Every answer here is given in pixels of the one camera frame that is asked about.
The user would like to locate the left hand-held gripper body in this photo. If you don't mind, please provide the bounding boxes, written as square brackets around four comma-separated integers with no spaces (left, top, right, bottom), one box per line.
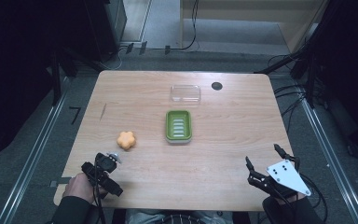
[80,152,124,198]

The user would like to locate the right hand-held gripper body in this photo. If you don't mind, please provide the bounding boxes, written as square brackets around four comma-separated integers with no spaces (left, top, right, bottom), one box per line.
[246,159,312,200]

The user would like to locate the orange flower-shaped soap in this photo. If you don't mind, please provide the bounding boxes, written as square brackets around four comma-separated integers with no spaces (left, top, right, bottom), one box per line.
[116,131,137,151]

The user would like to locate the green soap dish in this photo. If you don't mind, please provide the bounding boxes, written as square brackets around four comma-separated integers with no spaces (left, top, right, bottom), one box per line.
[165,109,193,145]

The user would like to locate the person's right hand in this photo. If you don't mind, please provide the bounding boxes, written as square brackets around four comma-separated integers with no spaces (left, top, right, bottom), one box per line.
[275,191,307,205]

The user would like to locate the person's left hand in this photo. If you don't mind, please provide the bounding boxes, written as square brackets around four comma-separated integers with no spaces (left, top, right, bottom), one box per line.
[62,172,109,205]

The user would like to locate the grey tape strip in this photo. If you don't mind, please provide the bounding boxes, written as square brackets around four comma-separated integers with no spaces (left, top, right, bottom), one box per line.
[49,176,75,188]

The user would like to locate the person's legs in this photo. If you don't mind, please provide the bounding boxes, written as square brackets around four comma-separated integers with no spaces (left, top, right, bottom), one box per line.
[124,208,235,224]

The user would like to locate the black tripod stand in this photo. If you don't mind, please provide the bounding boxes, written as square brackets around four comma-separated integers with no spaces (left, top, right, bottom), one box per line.
[254,36,320,109]

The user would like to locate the clear plastic lid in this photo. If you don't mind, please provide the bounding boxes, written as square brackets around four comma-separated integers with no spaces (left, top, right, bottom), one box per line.
[169,84,202,105]

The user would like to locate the black metal stand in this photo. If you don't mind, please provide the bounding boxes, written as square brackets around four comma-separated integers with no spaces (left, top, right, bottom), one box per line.
[49,49,78,106]

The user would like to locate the black cabinet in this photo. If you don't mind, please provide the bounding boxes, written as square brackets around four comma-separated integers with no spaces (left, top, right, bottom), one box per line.
[82,0,129,63]

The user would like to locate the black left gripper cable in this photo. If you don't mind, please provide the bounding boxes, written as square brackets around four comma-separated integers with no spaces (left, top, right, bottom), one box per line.
[92,154,107,224]

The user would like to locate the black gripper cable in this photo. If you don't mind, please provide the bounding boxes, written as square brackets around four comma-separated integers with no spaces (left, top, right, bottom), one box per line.
[298,173,329,224]
[92,154,107,224]

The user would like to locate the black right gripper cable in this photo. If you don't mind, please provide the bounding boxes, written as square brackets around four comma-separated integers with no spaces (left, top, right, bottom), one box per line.
[298,173,329,224]

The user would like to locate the aluminium floor rail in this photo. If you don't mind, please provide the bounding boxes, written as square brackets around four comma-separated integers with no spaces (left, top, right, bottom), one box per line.
[299,97,358,224]
[0,77,71,224]

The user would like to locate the bundle of black floor cables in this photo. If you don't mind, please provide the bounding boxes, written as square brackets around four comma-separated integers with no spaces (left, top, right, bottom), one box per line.
[267,54,327,134]

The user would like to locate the white floor cable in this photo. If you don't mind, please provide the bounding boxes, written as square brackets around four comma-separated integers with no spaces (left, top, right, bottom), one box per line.
[101,46,129,71]

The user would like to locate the black hanging cable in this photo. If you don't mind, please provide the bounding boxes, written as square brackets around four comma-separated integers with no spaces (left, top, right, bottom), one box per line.
[167,0,200,52]

